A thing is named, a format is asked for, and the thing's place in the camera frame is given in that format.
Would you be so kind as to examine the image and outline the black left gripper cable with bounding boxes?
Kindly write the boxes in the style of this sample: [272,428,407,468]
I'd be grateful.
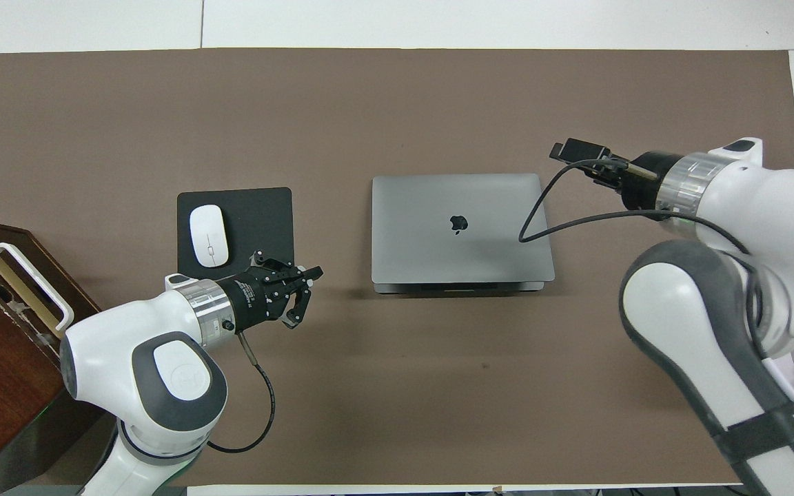
[207,331,278,454]

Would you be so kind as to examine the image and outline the brown table mat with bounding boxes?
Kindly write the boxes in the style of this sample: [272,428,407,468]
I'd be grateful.
[0,48,794,486]

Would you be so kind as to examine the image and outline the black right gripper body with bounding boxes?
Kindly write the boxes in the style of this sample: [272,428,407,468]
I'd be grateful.
[600,152,673,212]

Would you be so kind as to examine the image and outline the black mouse pad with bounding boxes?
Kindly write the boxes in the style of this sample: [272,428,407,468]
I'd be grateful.
[176,187,295,280]

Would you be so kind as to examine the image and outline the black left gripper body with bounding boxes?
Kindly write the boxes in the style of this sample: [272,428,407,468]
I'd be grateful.
[220,270,275,333]

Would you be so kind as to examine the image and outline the white computer mouse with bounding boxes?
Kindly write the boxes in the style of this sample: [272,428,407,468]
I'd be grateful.
[189,204,230,269]

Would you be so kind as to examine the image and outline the black right gripper camera box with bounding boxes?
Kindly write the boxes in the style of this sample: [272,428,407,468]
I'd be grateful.
[550,139,611,167]

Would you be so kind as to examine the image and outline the grey Apple laptop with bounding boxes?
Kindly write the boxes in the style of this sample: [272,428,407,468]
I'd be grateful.
[371,173,556,295]

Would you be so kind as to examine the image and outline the white box handle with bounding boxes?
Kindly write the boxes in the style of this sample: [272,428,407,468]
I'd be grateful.
[0,242,75,331]

